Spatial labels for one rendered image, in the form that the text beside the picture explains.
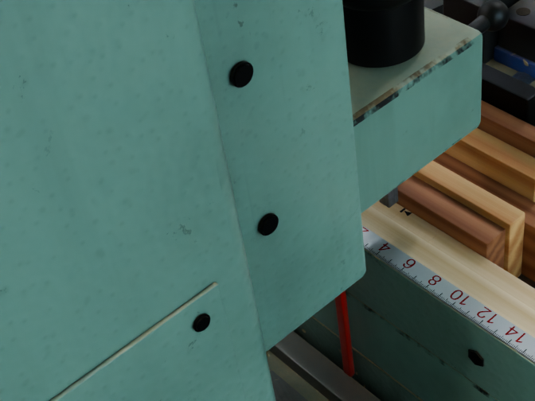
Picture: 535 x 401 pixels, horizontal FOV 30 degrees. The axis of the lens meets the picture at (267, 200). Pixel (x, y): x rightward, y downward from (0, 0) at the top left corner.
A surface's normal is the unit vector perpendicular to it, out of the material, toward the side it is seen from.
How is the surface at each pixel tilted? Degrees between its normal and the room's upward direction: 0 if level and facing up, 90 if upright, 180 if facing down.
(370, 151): 90
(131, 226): 90
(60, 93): 90
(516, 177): 90
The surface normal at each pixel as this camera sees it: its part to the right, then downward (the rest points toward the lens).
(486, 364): -0.75, 0.52
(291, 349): -0.13, -0.72
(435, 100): 0.65, 0.45
